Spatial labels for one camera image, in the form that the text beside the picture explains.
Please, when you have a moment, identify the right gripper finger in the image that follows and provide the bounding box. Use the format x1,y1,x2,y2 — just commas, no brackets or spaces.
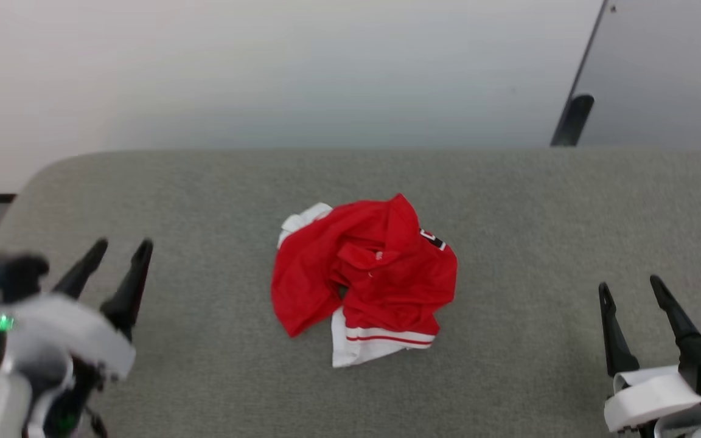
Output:
650,275,701,347
598,282,640,378

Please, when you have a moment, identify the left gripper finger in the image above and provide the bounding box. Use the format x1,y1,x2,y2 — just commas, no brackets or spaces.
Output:
52,238,109,300
100,239,154,341

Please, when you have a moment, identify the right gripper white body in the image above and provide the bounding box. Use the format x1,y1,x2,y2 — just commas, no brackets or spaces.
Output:
604,365,701,438

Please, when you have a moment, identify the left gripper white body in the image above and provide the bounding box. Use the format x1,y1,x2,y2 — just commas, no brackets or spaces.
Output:
0,294,138,438

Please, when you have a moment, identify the red and white garment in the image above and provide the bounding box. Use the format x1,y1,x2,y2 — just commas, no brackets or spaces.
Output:
270,193,458,369

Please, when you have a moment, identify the grey fabric sofa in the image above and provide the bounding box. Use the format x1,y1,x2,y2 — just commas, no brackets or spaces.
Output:
0,148,701,438

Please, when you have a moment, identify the black rounded bar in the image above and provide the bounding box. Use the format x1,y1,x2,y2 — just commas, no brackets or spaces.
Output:
550,94,595,147

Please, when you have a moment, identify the grey partition panel black edge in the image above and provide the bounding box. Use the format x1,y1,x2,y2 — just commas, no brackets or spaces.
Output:
550,0,701,151

